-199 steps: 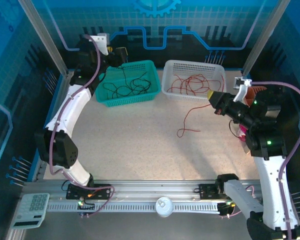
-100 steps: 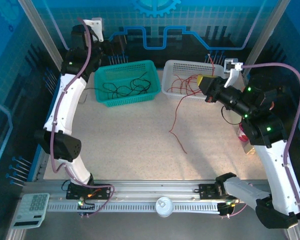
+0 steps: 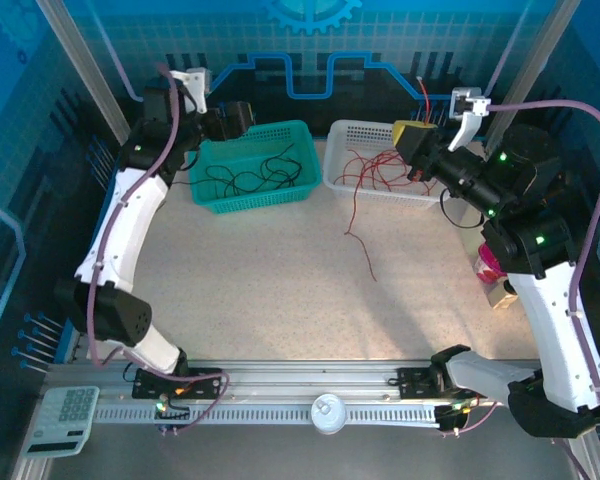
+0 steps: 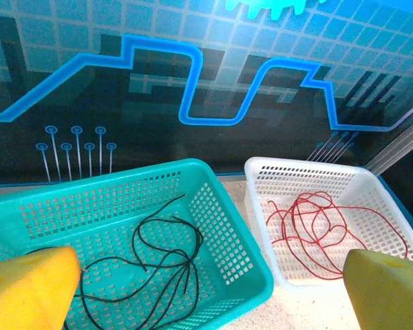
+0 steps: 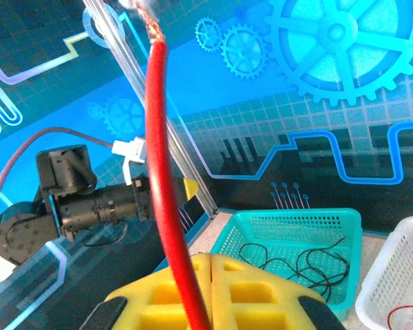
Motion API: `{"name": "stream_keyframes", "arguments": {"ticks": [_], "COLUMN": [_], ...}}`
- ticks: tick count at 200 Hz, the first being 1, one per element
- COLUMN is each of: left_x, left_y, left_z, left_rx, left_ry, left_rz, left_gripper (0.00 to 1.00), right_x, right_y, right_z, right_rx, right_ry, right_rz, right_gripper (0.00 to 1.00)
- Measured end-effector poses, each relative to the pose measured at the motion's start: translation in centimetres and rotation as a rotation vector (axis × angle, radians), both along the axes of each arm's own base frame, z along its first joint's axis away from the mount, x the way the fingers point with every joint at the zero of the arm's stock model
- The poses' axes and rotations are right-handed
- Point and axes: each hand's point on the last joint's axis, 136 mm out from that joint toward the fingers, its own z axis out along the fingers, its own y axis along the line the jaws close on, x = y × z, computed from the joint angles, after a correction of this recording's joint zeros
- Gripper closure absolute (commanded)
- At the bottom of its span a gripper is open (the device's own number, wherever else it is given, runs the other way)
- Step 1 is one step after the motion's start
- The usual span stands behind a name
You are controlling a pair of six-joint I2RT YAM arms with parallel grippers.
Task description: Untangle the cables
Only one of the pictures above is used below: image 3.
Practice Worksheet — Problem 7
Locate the thin black cable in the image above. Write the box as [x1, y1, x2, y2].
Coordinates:
[172, 163, 262, 199]
[258, 143, 298, 192]
[229, 156, 304, 194]

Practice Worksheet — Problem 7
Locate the white plastic basket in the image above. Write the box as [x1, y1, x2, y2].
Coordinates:
[322, 118, 451, 211]

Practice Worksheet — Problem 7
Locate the teal plastic basket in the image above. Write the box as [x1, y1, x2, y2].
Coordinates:
[187, 119, 324, 216]

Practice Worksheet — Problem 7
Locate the pink plastic bowl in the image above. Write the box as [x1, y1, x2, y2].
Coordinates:
[473, 243, 508, 287]

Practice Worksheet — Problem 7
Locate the pale green calculator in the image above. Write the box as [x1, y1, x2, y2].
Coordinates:
[19, 385, 101, 459]

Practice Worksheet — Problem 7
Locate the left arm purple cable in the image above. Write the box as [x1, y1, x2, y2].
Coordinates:
[87, 62, 231, 435]

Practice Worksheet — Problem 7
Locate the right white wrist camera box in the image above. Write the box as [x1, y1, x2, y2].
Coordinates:
[449, 87, 493, 152]

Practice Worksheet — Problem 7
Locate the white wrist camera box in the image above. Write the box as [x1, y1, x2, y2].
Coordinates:
[449, 87, 493, 152]
[171, 68, 212, 114]

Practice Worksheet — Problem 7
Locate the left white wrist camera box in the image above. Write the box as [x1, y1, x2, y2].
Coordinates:
[171, 68, 212, 114]

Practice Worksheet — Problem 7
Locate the right gripper black wire loop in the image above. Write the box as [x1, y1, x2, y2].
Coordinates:
[440, 188, 485, 231]

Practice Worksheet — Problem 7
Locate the aluminium frame post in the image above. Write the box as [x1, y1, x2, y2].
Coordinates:
[483, 0, 581, 147]
[33, 0, 132, 147]

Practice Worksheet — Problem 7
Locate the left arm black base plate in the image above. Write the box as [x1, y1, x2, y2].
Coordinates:
[131, 367, 225, 401]

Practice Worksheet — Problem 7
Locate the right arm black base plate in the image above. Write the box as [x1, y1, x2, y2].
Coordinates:
[396, 367, 490, 401]

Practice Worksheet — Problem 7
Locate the aluminium mounting rail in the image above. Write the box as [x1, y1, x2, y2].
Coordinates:
[44, 358, 546, 404]

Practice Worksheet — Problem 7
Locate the white slotted cable duct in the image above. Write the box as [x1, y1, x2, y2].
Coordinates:
[92, 402, 444, 427]

